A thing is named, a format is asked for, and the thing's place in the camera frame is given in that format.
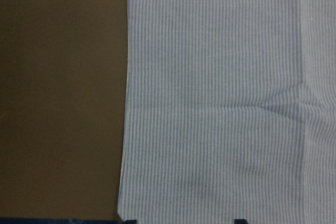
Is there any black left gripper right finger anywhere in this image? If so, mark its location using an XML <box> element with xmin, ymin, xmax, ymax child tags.
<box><xmin>234</xmin><ymin>219</ymin><xmax>245</xmax><ymax>224</ymax></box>

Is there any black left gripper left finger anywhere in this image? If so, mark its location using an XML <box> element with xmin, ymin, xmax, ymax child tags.
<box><xmin>124</xmin><ymin>220</ymin><xmax>137</xmax><ymax>224</ymax></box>

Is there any light blue striped shirt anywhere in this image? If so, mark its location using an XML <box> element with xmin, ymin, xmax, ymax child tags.
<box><xmin>118</xmin><ymin>0</ymin><xmax>335</xmax><ymax>223</ymax></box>

